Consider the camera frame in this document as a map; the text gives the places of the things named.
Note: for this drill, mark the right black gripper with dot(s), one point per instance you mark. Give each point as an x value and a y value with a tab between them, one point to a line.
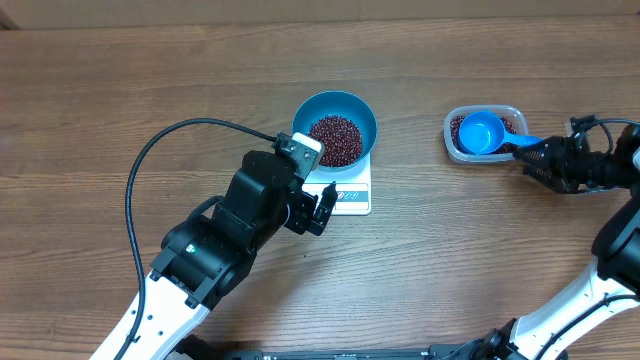
559	176

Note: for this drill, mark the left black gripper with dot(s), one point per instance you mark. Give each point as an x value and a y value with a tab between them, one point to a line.
303	208

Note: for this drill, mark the blue plastic measuring scoop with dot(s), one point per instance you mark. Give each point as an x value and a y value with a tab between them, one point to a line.
483	133

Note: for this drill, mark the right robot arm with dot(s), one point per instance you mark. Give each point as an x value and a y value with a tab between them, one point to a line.
609	284

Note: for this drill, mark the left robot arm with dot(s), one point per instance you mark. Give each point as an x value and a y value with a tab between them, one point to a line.
205	257

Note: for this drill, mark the white digital kitchen scale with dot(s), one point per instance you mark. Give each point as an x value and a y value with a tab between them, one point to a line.
353	187

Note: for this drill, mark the red beans in bowl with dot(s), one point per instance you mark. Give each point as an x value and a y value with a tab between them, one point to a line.
341	138

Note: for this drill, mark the teal blue bowl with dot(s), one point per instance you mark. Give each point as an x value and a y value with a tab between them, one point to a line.
340	103

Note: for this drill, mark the clear plastic food container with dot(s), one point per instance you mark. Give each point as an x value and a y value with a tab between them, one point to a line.
459	157

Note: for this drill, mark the red adzuki beans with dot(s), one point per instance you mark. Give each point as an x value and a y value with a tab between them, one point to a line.
503	149

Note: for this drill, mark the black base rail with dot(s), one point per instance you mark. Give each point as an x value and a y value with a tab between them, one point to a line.
194	348

